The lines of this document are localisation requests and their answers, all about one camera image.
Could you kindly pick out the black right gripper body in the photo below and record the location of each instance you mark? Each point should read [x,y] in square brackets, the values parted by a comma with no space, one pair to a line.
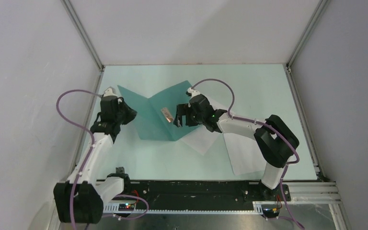
[191,119]

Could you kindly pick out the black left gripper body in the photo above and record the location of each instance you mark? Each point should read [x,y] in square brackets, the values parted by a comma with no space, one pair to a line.
[124,115]

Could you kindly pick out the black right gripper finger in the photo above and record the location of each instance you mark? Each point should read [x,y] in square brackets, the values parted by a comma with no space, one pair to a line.
[181,110]
[178,121]

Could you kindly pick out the teal plastic folder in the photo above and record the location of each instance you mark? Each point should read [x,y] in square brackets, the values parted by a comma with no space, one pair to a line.
[150,122]

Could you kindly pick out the printed white paper sheet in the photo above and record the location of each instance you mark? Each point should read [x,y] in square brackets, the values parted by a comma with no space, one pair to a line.
[201,140]

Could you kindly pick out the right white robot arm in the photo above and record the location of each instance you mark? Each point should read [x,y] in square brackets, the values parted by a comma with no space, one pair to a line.
[276,142]

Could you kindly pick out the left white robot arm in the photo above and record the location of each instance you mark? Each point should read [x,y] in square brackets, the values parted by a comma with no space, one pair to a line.
[79,199]

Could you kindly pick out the metal folder clip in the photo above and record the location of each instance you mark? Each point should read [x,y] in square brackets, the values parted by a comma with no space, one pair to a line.
[166,113]

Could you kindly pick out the white paper sheet stack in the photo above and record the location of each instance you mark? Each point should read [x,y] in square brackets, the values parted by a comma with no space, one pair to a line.
[245,156]

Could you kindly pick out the left controller board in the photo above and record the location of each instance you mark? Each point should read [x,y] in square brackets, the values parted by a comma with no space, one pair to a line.
[126,207]

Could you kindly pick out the controller board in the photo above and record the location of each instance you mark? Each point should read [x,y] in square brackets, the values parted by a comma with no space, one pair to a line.
[126,207]
[270,213]

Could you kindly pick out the right controller board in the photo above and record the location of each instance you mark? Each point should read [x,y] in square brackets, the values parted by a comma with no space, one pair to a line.
[270,213]

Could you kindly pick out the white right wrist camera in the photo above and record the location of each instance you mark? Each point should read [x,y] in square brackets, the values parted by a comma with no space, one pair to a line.
[192,92]

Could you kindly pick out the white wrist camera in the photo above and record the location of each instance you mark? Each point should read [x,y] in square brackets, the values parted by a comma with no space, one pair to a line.
[192,92]
[110,91]

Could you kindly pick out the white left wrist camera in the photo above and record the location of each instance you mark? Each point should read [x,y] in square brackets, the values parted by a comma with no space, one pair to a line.
[110,91]

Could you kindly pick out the aluminium frame left post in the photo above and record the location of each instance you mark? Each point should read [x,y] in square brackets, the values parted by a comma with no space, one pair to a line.
[73,15]

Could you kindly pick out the aluminium frame post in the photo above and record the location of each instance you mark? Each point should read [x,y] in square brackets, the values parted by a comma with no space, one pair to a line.
[313,21]
[73,15]

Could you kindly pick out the aluminium front frame rail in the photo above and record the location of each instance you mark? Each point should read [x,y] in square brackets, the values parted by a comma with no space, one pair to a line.
[300,192]

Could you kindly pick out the aluminium frame right post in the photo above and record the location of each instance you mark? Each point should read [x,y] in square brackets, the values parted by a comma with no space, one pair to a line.
[313,21]

